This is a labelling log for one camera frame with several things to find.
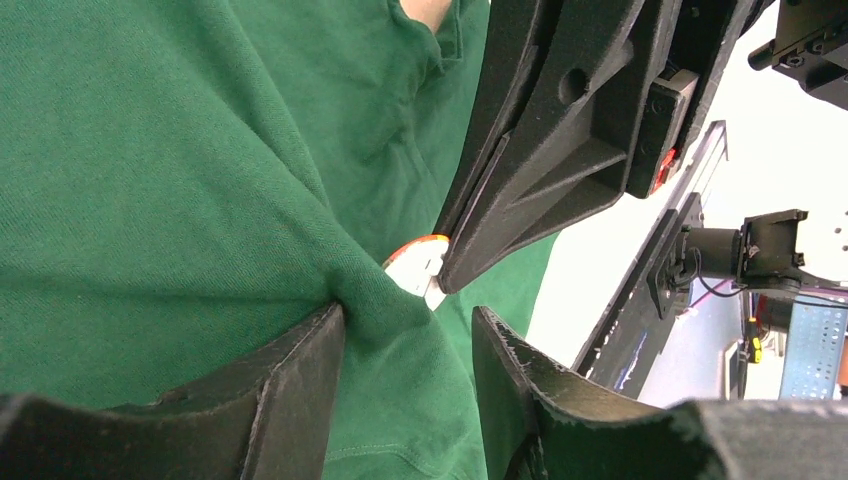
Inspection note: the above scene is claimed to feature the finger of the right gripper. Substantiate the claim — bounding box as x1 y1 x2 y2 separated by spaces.
434 1 570 239
438 1 703 294

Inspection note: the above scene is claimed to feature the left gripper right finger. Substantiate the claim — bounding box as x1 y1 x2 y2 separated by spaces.
472 307 847 479

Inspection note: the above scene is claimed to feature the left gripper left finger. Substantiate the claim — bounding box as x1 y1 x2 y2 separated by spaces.
1 305 345 479

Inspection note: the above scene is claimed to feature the orange round brooch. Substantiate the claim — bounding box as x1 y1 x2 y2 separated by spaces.
382 234 450 311

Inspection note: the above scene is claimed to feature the green t-shirt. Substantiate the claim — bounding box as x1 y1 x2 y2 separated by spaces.
1 1 552 479

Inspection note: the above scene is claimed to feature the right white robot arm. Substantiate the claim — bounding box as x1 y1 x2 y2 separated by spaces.
423 1 847 318

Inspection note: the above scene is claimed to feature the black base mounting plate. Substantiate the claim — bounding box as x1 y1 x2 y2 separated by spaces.
573 120 728 399

